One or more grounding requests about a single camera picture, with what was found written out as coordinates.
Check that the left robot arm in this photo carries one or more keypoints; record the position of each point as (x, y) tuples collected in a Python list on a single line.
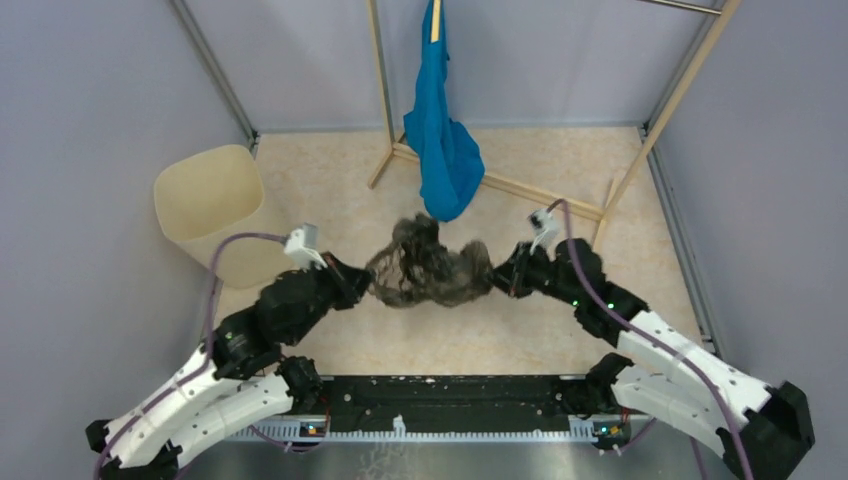
[(235, 377)]

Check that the dark translucent trash bag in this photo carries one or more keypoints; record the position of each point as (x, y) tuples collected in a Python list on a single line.
[(415, 267)]

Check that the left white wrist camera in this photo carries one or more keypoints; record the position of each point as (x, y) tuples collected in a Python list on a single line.
[(300, 247)]

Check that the wooden clothes rack frame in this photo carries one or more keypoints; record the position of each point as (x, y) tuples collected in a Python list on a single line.
[(397, 148)]

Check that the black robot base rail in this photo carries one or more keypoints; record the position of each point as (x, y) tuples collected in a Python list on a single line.
[(462, 409)]

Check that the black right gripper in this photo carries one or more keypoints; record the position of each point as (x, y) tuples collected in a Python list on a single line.
[(510, 276)]

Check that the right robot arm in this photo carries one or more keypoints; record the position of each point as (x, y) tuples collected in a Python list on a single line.
[(760, 431)]

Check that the blue hanging cloth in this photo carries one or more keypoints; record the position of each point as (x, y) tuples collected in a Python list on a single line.
[(451, 165)]

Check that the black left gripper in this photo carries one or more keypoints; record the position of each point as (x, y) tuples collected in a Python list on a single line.
[(350, 281)]

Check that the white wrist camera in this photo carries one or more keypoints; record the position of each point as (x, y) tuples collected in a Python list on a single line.
[(300, 247), (545, 228)]

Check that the beige plastic trash bin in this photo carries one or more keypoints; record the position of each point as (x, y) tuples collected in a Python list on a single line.
[(205, 198)]

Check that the aluminium enclosure post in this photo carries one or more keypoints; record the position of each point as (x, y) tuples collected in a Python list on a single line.
[(215, 71)]

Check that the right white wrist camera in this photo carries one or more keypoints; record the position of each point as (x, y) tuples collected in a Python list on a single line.
[(545, 228)]

